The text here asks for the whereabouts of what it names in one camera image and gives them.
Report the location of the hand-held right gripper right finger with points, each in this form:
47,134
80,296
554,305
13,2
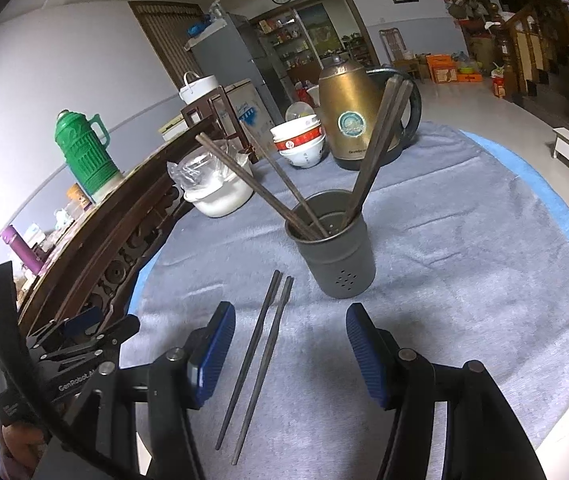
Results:
367,355

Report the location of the purple bottle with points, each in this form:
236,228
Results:
22,250

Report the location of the white bowl with red band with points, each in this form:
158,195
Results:
304,146
297,130

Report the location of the small brown wooden cabinet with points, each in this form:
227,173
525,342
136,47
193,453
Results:
212,110

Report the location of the orange cardboard box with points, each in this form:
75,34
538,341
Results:
444,67

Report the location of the white pot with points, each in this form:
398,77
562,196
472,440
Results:
222,197

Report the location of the grey metal chopstick holder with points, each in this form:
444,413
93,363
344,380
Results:
337,260

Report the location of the dark wooden chopstick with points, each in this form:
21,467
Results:
249,185
284,185
389,135
372,150
264,365
249,355

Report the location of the grey tablecloth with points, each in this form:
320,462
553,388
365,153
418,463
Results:
464,270

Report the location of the carved dark wooden bench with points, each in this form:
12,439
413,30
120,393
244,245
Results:
109,240

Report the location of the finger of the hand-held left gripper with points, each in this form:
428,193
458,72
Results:
117,331
82,319

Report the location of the blue table cover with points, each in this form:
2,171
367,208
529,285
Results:
549,195

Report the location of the grey refrigerator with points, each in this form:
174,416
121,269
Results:
234,55

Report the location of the green thermos jug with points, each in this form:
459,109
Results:
87,155

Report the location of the clear plastic bag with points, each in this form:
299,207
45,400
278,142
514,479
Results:
199,172

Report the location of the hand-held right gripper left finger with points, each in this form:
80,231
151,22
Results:
214,355

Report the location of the brown wooden door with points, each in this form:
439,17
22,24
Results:
169,35

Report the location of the wooden stair railing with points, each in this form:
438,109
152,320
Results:
534,45

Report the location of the gold electric kettle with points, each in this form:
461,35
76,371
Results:
349,110

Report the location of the plain white bowl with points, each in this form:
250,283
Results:
307,158

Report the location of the person's left hand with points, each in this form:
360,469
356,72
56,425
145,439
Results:
17,447

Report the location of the white chest freezer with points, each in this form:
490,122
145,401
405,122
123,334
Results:
249,105

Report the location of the wooden chair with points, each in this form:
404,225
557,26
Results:
397,50

